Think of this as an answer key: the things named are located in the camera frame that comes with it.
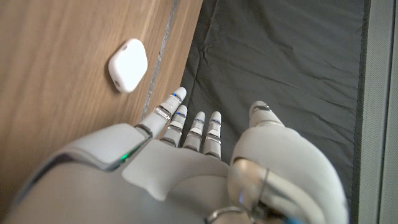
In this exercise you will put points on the grey tape outline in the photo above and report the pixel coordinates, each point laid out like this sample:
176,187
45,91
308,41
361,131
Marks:
160,56

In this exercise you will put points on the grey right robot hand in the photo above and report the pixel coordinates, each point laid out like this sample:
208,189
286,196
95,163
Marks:
174,174

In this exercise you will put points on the white AirPods case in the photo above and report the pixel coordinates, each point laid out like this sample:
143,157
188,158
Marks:
128,65

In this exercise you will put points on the black backdrop curtain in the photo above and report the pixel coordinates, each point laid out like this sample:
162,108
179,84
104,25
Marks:
280,62

